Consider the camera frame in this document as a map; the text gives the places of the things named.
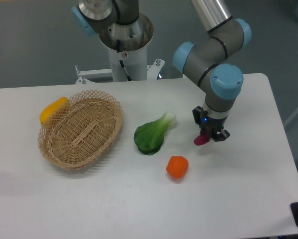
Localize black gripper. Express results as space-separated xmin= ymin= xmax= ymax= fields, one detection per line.
xmin=192 ymin=106 xmax=230 ymax=142

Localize purple sweet potato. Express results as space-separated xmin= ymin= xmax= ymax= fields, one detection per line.
xmin=194 ymin=129 xmax=210 ymax=146

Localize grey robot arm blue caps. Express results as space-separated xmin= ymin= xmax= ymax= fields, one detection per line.
xmin=71 ymin=0 xmax=252 ymax=141

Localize orange carrot piece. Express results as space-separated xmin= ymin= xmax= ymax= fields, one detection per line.
xmin=166 ymin=156 xmax=189 ymax=179

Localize green bok choy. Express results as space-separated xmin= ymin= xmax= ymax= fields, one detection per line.
xmin=133 ymin=111 xmax=176 ymax=155

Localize woven wicker basket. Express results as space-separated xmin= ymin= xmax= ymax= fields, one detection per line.
xmin=38 ymin=90 xmax=123 ymax=169

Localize yellow mango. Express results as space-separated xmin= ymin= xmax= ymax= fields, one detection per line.
xmin=39 ymin=97 xmax=69 ymax=124

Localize white metal frame at right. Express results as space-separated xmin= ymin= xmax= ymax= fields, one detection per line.
xmin=283 ymin=106 xmax=298 ymax=128

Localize black cable on pedestal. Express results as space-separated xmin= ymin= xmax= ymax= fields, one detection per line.
xmin=115 ymin=39 xmax=134 ymax=82

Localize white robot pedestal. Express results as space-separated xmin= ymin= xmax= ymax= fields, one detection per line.
xmin=74 ymin=13 xmax=164 ymax=85

